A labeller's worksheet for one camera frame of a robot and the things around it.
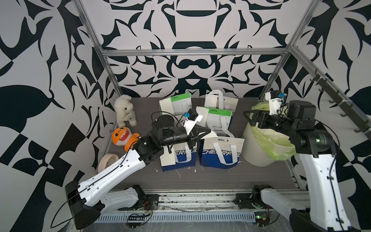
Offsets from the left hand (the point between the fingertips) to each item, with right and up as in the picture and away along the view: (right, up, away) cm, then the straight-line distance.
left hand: (208, 127), depth 58 cm
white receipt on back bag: (-20, +9, +27) cm, 35 cm away
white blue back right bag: (+9, +14, +29) cm, 33 cm away
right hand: (+19, +6, +4) cm, 20 cm away
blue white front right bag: (+10, -14, +16) cm, 24 cm away
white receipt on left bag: (-18, -17, +13) cm, 28 cm away
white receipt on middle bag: (0, +6, +21) cm, 22 cm away
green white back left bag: (-15, +10, +32) cm, 37 cm away
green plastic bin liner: (+30, -7, +4) cm, 31 cm away
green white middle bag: (+9, +1, +23) cm, 25 cm away
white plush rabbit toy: (-47, +9, +32) cm, 57 cm away
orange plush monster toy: (-47, -9, +31) cm, 57 cm away
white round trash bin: (+27, -15, +19) cm, 36 cm away
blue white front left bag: (-13, -16, +16) cm, 26 cm away
